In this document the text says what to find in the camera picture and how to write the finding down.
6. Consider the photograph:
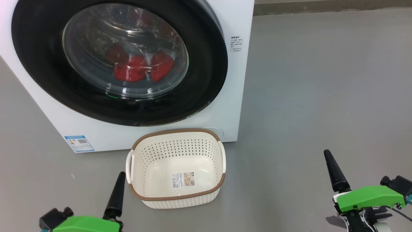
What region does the blue energy label sticker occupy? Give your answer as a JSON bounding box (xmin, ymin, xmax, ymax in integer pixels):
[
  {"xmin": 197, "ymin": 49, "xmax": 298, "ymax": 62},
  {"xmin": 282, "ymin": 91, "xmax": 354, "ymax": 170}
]
[{"xmin": 64, "ymin": 135, "xmax": 95, "ymax": 153}]

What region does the cream perforated basket brown rim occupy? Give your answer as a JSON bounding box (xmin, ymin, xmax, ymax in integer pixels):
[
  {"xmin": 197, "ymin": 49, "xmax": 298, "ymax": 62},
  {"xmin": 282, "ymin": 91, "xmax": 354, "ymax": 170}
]
[{"xmin": 126, "ymin": 128, "xmax": 226, "ymax": 209}]

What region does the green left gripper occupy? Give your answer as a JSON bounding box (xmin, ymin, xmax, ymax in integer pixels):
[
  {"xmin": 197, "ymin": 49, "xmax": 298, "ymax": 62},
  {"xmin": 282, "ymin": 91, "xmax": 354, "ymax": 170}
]
[{"xmin": 52, "ymin": 172, "xmax": 126, "ymax": 232}]

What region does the barcode product sticker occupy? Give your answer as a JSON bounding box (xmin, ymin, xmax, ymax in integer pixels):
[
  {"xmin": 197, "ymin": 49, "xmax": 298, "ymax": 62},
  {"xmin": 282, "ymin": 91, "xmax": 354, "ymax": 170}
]
[{"xmin": 171, "ymin": 171, "xmax": 196, "ymax": 189}]

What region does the black round glass washer door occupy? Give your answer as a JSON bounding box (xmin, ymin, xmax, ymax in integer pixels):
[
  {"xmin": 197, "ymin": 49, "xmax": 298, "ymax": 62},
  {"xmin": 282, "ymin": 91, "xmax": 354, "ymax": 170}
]
[{"xmin": 11, "ymin": 0, "xmax": 228, "ymax": 127}]

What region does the black right camera cable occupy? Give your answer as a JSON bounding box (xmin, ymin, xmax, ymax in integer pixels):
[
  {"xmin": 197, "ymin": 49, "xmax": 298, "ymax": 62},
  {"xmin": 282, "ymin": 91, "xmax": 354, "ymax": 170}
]
[{"xmin": 391, "ymin": 208, "xmax": 412, "ymax": 223}]

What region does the red and white garment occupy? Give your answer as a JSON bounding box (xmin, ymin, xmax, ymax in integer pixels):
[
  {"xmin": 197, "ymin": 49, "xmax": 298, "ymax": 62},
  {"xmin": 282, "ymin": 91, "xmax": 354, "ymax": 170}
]
[{"xmin": 106, "ymin": 43, "xmax": 176, "ymax": 82}]

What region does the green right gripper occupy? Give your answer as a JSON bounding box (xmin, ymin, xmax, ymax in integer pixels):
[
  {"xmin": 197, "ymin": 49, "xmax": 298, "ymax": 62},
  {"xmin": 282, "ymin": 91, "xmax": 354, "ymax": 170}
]
[{"xmin": 323, "ymin": 149, "xmax": 405, "ymax": 232}]

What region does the round white filter cover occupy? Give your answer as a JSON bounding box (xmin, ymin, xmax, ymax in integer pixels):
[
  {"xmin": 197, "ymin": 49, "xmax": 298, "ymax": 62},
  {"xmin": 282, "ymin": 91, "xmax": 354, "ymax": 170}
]
[{"xmin": 201, "ymin": 127, "xmax": 224, "ymax": 139}]

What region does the white front-load washing machine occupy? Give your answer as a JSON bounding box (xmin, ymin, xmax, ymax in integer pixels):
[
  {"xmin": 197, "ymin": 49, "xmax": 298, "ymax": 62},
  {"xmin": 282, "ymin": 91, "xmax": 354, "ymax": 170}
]
[{"xmin": 0, "ymin": 0, "xmax": 255, "ymax": 153}]

